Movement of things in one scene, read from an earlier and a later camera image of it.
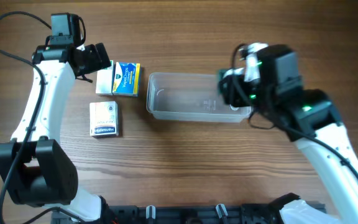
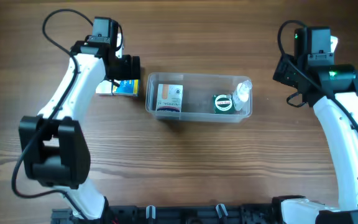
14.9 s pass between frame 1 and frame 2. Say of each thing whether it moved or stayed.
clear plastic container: stayed
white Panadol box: stayed
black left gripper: moved
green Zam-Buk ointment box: moved
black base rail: stayed
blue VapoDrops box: stayed
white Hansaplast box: moved
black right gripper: moved
